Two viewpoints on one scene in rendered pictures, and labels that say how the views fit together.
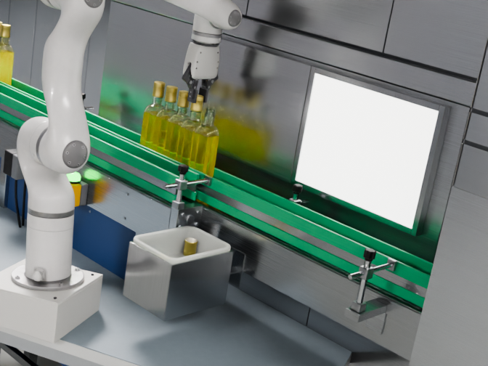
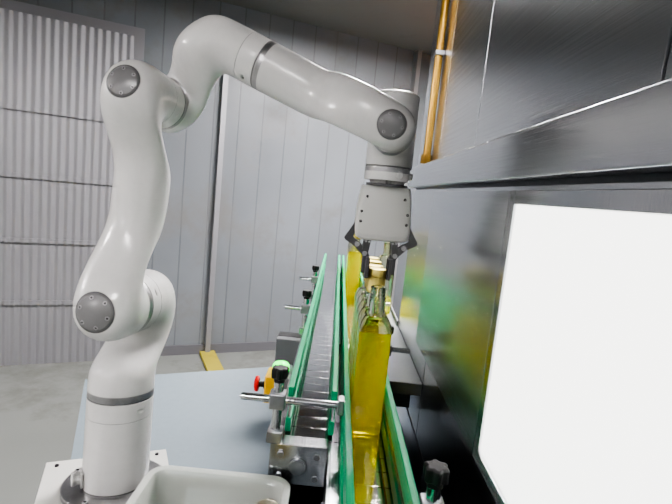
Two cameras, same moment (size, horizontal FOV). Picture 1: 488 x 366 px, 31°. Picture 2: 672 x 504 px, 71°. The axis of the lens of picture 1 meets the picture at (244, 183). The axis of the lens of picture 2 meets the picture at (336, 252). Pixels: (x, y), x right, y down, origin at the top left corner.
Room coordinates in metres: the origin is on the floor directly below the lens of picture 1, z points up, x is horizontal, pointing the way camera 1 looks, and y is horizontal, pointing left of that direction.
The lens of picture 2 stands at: (1.88, -0.42, 1.47)
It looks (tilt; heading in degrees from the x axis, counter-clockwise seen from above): 7 degrees down; 48
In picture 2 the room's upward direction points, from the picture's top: 6 degrees clockwise
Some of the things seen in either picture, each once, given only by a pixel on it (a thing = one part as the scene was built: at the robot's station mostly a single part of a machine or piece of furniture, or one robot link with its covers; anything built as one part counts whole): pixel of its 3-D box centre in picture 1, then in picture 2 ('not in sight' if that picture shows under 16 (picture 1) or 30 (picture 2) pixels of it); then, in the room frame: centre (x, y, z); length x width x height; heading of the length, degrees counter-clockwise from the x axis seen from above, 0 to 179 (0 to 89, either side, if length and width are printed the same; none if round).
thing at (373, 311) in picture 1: (367, 293); not in sight; (1.91, -0.32, 1.07); 0.17 x 0.05 x 0.23; 138
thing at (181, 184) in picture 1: (186, 186); (292, 405); (2.34, 0.15, 1.12); 0.17 x 0.03 x 0.12; 138
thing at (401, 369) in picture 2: not in sight; (383, 336); (3.03, 0.59, 1.01); 0.95 x 0.09 x 0.11; 48
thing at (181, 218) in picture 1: (186, 217); (298, 461); (2.35, 0.14, 1.02); 0.09 x 0.04 x 0.07; 138
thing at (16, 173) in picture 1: (20, 164); (289, 348); (2.76, 0.73, 0.96); 0.08 x 0.08 x 0.08; 48
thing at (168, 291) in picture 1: (185, 271); not in sight; (2.21, 0.12, 0.92); 0.27 x 0.17 x 0.15; 138
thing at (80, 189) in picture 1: (70, 192); (278, 386); (2.57, 0.52, 0.96); 0.07 x 0.07 x 0.07; 48
